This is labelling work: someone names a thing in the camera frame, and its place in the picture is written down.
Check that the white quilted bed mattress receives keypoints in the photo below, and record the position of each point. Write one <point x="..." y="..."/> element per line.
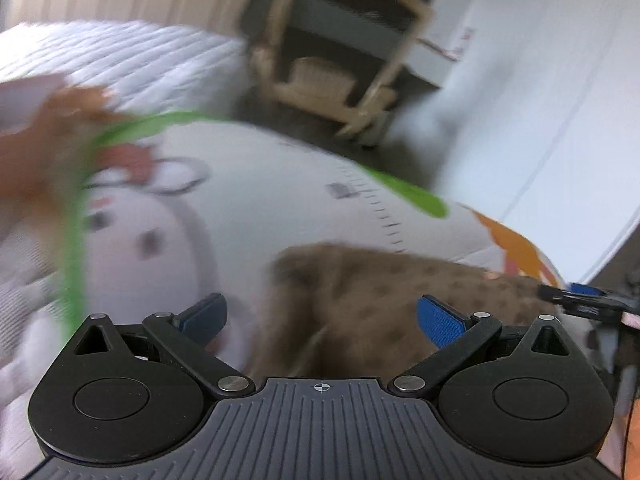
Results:
<point x="125" y="60"/>

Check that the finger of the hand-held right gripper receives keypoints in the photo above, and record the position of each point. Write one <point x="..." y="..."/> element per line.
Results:
<point x="584" y="290"/>

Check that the light wooden chair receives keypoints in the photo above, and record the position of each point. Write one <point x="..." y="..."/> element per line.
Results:
<point x="320" y="80"/>

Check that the white cardboard box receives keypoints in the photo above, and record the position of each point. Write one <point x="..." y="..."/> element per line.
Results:
<point x="450" y="15"/>

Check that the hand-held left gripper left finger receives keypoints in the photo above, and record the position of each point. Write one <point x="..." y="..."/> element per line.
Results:
<point x="206" y="316"/>

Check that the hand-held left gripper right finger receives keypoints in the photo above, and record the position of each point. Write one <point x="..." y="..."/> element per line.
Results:
<point x="441" y="322"/>

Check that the printed cartoon blanket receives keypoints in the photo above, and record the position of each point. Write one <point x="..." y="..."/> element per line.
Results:
<point x="280" y="180"/>

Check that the brown spotted garment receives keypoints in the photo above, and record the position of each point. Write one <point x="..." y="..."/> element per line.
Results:
<point x="370" y="305"/>

